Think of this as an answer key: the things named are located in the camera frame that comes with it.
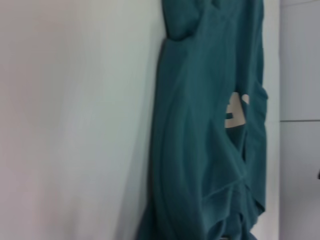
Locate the teal t-shirt with pink print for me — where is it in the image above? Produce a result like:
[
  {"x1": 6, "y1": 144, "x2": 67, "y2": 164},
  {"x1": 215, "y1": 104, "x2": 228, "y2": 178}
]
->
[{"x1": 136, "y1": 0, "x2": 270, "y2": 240}]

